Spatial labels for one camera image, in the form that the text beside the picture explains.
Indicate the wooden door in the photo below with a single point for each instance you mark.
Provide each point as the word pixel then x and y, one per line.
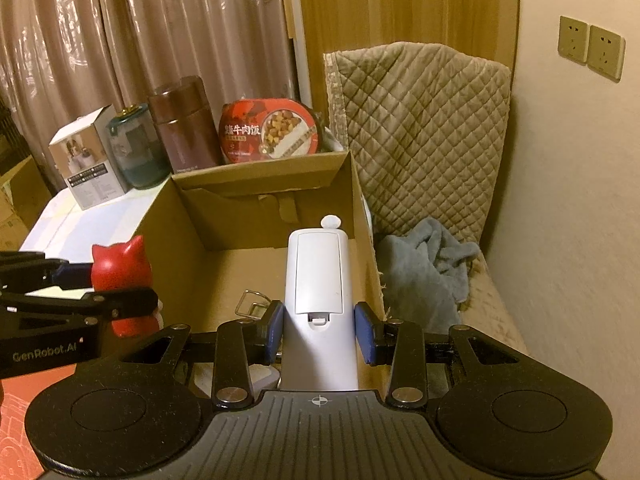
pixel 400 5

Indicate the red printed cardboard mat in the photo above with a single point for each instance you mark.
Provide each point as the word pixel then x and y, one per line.
pixel 20 425

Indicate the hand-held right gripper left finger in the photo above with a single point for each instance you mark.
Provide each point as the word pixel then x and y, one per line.
pixel 272 330

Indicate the red cat figurine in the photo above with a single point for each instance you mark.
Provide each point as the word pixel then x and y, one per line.
pixel 122 267

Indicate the brown cardboard box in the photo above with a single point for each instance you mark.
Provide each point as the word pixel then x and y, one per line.
pixel 240 210

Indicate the red instant food bowl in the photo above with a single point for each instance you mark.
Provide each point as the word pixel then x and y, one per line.
pixel 270 130

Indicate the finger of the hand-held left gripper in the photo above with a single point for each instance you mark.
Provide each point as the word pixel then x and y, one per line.
pixel 75 275
pixel 125 302

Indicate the large cardboard box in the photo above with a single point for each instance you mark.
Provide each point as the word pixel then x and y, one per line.
pixel 20 200

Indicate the beige curtain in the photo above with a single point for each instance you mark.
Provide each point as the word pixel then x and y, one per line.
pixel 125 35

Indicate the white square night light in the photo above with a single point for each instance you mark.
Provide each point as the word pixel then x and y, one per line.
pixel 262 377

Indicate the white product box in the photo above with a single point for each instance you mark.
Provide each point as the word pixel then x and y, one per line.
pixel 90 165

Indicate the green glass jar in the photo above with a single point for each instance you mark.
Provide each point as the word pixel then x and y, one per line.
pixel 137 150

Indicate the beige wall socket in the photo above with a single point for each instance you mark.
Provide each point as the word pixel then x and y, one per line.
pixel 573 39
pixel 606 52

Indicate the grey towel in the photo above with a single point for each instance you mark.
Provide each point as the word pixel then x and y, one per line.
pixel 425 270

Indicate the white handheld device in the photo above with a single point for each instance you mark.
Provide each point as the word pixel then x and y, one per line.
pixel 317 280

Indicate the brown metal canister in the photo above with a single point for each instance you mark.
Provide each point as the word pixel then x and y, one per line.
pixel 187 125

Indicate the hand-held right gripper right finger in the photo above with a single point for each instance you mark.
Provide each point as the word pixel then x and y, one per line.
pixel 365 332

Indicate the quilted beige chair cover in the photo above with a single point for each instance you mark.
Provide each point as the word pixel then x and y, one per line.
pixel 425 135

